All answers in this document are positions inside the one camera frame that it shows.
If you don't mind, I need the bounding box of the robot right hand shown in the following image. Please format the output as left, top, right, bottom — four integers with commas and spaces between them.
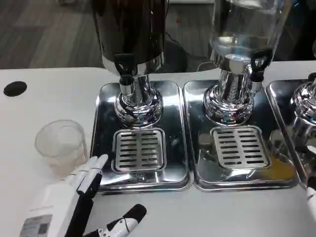
303, 184, 316, 205

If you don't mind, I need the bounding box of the black round counter grommet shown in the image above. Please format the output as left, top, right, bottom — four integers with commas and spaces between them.
3, 80, 28, 98

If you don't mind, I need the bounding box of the slotted steel drip grid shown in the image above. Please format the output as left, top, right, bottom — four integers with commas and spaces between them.
210, 125, 272, 169
112, 128, 166, 172

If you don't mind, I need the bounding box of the black tap of dark dispenser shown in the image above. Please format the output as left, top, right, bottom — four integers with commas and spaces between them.
114, 53, 135, 96

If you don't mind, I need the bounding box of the steel tray under dark dispenser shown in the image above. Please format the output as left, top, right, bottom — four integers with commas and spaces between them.
89, 80, 194, 195

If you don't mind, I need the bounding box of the steel tray under clear dispenser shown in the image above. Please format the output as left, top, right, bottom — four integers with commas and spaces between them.
182, 79, 305, 194

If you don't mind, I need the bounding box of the chrome dispenser pedestal at edge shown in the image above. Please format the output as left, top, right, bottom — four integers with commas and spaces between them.
290, 73, 316, 151

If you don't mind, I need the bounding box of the black round stand base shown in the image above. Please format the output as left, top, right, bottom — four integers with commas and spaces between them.
164, 37, 189, 73

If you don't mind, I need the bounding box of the black tap of clear dispenser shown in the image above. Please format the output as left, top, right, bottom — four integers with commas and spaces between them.
248, 48, 273, 93

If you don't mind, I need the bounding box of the clear ribbed glass cup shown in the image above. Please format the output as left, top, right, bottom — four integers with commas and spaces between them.
34, 119, 87, 177

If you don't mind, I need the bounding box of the clear water drink dispenser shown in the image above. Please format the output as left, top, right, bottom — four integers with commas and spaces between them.
202, 0, 288, 127

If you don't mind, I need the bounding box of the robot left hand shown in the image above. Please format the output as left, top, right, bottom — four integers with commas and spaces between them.
18, 154, 148, 237

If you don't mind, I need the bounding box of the steel tray at edge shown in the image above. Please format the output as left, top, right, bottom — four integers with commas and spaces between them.
266, 79, 316, 185

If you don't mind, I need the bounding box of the dark coffee drink dispenser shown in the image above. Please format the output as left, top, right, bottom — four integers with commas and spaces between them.
90, 0, 165, 129

